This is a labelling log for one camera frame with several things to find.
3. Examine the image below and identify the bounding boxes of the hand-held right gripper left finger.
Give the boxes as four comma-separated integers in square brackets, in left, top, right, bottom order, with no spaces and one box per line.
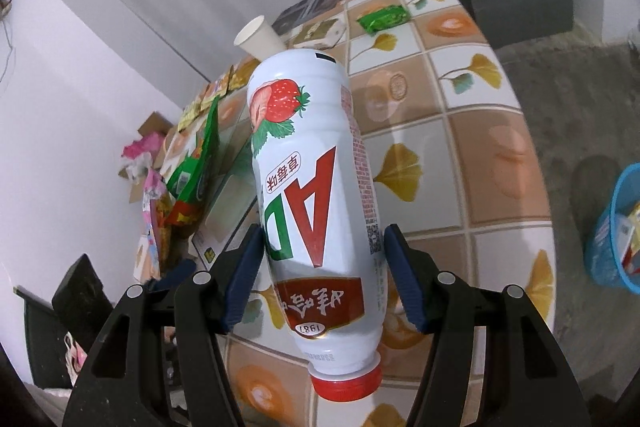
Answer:
[62,224,264,427]

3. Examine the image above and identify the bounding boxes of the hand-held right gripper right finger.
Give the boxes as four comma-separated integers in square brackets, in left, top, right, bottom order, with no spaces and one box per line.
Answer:
[382,224,592,427]

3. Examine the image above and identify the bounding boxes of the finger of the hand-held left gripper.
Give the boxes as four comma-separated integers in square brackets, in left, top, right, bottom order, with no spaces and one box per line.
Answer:
[149,259,197,294]

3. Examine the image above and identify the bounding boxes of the white drink bottle red cap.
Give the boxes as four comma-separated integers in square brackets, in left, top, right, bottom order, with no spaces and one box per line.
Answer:
[246,48,385,403]

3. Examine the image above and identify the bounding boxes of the blue plastic bin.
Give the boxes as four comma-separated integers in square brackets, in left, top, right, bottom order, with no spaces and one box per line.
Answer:
[584,163,640,296]

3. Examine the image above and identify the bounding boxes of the pink snack bag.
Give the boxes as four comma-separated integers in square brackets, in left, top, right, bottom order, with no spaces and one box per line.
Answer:
[134,169,174,281]

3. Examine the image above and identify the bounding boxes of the large green snack bag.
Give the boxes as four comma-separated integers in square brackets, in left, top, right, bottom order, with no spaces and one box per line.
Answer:
[165,97,221,241]

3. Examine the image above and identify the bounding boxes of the cardboard box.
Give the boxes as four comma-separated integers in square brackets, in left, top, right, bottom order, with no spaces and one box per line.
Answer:
[125,112,176,203]

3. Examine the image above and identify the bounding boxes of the ginkgo patterned tablecloth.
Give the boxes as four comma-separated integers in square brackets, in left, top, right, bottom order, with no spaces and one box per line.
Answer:
[135,0,559,427]

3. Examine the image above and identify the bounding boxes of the yellow snack packet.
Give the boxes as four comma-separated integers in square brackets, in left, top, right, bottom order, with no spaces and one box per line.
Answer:
[177,104,202,130]

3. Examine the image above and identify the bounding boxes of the white paper cup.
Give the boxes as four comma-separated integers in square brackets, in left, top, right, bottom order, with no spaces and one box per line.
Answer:
[234,14,286,60]

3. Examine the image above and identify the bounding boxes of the gold printed box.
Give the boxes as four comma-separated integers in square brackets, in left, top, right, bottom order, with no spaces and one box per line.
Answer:
[292,19,346,48]

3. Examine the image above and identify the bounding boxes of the small green packet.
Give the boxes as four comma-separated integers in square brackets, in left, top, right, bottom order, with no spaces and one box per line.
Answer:
[357,4,410,36]

